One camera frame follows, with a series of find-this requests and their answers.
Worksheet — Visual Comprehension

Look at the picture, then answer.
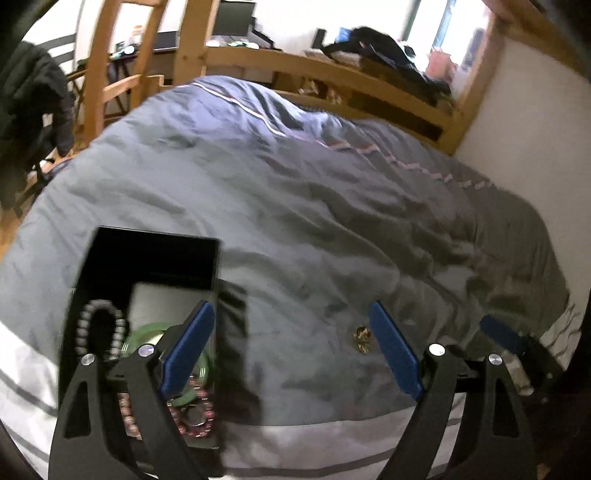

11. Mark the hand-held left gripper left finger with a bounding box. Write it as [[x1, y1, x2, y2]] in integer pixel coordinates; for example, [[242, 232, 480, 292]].
[[47, 300, 217, 480]]

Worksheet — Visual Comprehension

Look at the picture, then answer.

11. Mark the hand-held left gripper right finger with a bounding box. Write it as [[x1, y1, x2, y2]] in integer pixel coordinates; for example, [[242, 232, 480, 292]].
[[368, 301, 536, 480]]

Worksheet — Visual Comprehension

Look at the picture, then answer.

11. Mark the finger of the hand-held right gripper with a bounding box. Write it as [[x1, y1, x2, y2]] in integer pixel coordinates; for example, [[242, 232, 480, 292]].
[[479, 315, 536, 365]]

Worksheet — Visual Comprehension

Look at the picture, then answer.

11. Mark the gold charm bracelet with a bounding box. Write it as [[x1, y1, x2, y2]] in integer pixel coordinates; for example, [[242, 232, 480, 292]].
[[352, 325, 373, 355]]

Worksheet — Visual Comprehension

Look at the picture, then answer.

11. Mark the green jade bangle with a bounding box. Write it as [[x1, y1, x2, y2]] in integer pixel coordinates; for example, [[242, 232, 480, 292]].
[[121, 322, 216, 408]]

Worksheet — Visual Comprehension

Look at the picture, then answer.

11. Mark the dark pink bead bracelet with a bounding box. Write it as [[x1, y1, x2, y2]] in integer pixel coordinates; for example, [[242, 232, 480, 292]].
[[168, 376, 218, 440]]

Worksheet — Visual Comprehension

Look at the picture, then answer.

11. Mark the pale pink bead bracelet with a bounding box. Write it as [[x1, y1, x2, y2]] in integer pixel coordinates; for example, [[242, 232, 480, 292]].
[[116, 390, 145, 440]]

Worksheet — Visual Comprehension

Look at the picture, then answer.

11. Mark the black cardboard box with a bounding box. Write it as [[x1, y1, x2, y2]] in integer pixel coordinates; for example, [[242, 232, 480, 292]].
[[58, 225, 225, 478]]

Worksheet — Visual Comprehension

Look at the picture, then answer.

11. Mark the grey white bead bracelet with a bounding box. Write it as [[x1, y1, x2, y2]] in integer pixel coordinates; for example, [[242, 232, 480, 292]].
[[76, 299, 131, 366]]

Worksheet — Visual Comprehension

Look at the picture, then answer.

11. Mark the grey striped duvet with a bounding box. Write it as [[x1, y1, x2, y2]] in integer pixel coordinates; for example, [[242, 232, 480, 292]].
[[0, 76, 588, 480]]

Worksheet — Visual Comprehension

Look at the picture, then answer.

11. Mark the pink box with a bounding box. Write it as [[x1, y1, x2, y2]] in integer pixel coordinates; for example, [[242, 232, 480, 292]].
[[425, 48, 456, 82]]

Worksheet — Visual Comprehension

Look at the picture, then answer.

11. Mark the dark padded jacket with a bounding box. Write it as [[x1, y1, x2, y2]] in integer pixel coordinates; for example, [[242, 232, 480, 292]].
[[0, 41, 77, 209]]

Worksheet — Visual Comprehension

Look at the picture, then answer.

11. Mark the black side table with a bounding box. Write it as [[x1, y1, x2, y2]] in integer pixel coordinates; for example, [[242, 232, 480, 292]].
[[69, 46, 141, 95]]

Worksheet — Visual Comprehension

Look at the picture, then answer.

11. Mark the black clothing pile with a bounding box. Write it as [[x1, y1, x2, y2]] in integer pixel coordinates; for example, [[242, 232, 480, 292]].
[[323, 27, 456, 100]]

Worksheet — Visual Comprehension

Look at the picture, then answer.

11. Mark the window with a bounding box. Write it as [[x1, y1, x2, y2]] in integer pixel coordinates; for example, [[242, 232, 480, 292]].
[[405, 0, 496, 71]]

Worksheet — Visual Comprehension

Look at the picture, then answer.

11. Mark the black computer monitor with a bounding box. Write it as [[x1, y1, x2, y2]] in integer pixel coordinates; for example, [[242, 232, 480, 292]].
[[212, 0, 257, 38]]

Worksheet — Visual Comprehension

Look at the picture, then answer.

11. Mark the wooden loft bed frame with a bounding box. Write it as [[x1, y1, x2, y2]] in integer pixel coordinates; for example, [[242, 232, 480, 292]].
[[173, 0, 529, 157]]

